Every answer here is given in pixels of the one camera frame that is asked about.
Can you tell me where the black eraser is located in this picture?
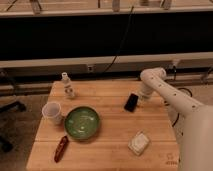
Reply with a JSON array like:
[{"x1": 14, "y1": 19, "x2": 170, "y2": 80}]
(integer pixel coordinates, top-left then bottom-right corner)
[{"x1": 124, "y1": 93, "x2": 138, "y2": 112}]

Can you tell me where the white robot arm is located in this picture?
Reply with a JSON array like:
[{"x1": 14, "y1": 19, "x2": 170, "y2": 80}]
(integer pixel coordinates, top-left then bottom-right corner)
[{"x1": 138, "y1": 67, "x2": 213, "y2": 171}]

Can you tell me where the white square box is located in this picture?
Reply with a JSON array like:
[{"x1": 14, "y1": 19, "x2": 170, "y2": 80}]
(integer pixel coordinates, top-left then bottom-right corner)
[{"x1": 128, "y1": 131, "x2": 150, "y2": 156}]

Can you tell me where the green bowl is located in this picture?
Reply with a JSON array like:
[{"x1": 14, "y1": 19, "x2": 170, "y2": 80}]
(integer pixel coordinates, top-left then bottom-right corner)
[{"x1": 64, "y1": 106, "x2": 100, "y2": 141}]

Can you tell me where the clear plastic bottle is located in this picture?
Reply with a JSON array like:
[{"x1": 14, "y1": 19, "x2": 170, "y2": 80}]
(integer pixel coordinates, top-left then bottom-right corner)
[{"x1": 61, "y1": 72, "x2": 75, "y2": 99}]

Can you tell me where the white cup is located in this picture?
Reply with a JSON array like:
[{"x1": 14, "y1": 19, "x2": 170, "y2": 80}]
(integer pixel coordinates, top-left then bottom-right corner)
[{"x1": 42, "y1": 102, "x2": 63, "y2": 125}]

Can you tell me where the black floor cable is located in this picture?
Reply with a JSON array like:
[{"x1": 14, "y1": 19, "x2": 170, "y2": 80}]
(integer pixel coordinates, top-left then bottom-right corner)
[{"x1": 163, "y1": 87, "x2": 194, "y2": 128}]

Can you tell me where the black hanging cable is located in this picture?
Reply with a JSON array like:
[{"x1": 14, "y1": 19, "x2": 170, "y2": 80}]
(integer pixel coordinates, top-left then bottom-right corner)
[{"x1": 100, "y1": 4, "x2": 135, "y2": 74}]

